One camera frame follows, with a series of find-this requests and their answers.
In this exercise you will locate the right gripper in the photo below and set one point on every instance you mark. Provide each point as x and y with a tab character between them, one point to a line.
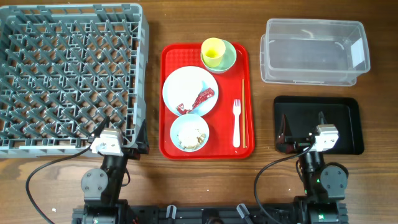
285	136

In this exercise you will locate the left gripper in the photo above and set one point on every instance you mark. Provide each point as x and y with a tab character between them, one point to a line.
134	152

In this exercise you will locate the small light blue bowl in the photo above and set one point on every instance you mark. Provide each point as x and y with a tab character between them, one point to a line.
188	120

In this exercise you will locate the leftover rice with scraps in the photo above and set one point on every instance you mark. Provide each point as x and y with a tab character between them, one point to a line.
190	139

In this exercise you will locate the red snack wrapper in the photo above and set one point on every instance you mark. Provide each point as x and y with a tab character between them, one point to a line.
202	97

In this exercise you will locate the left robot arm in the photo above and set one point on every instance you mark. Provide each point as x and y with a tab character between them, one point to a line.
101	187

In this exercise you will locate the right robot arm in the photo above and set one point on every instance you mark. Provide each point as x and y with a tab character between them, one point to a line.
324	183

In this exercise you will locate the grey dishwasher rack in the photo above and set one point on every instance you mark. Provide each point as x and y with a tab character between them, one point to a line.
64	68

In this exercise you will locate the black plastic tray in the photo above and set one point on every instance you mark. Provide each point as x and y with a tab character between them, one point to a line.
302	114

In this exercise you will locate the wooden chopstick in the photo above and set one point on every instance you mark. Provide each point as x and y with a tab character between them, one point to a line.
243	115

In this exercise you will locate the white plastic fork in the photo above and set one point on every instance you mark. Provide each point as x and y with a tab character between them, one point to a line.
236	131

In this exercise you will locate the red plastic tray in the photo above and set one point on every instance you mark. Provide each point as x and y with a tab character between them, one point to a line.
217	112

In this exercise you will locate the clear plastic bin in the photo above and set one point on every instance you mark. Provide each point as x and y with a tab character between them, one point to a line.
313	52

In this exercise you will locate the large light blue plate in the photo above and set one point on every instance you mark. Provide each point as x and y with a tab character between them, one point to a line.
185	84

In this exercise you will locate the light green bowl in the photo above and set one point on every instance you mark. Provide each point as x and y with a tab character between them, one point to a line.
229	59

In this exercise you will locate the yellow plastic cup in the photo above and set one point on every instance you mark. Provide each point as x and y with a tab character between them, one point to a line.
212	51

